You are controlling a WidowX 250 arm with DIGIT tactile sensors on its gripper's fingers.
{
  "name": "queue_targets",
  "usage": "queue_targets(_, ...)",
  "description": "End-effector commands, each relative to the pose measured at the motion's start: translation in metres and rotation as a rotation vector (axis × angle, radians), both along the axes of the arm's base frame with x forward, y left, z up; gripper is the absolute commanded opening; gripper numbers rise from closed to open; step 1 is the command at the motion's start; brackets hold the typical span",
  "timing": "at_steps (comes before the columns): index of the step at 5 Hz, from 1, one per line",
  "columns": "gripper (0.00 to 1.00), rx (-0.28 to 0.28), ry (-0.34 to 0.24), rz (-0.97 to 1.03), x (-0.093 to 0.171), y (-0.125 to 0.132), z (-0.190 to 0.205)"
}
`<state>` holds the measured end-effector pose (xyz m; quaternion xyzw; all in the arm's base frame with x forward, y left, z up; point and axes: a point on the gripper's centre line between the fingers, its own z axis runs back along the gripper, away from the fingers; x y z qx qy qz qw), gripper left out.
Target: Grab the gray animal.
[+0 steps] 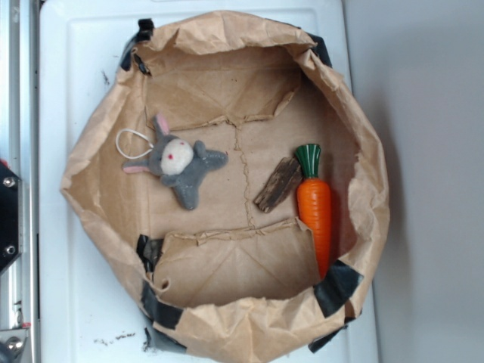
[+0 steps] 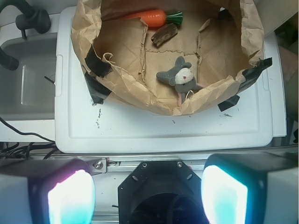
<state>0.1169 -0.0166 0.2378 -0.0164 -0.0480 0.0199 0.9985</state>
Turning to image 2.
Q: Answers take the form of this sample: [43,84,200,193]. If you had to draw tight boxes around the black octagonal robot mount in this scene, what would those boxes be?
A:
[118,161,209,224]

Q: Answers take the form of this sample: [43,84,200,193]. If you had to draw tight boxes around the brown paper bag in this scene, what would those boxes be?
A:
[71,0,264,116]

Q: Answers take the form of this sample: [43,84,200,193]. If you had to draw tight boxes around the aluminium frame rail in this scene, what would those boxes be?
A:
[44,154,208,178]

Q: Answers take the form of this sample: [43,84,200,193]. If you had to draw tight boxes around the black tape inside bag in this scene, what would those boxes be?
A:
[85,46,113,78]

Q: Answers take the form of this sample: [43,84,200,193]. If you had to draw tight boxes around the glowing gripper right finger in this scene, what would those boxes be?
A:
[201,152,299,224]

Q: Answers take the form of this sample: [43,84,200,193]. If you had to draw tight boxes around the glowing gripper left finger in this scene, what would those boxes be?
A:
[0,159,95,224]

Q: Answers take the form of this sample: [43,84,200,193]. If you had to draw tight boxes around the black cable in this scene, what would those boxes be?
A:
[0,116,57,143]

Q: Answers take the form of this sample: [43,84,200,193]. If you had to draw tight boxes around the white plastic bin lid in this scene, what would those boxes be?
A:
[55,7,273,154]

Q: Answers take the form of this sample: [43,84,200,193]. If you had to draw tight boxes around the black tape strip left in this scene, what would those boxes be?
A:
[85,72,111,104]

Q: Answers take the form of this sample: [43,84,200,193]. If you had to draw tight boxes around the black tape strip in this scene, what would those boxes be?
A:
[218,95,240,112]
[238,57,272,93]
[85,72,111,104]

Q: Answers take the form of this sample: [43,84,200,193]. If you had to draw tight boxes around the gray plush mouse toy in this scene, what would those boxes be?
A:
[156,56,205,107]

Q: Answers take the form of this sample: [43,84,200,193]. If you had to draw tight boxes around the brown wood piece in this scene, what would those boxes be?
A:
[151,23,178,47]

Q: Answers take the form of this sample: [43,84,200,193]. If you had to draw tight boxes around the orange toy carrot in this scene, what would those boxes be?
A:
[121,9,183,28]

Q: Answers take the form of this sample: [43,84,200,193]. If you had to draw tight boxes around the gray toy sink basin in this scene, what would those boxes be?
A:
[0,33,57,121]

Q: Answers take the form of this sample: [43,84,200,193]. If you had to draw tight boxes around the black tape strip bottom right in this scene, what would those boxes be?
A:
[218,95,240,112]

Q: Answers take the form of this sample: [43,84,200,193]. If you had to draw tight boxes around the black toy faucet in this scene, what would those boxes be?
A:
[0,0,51,71]

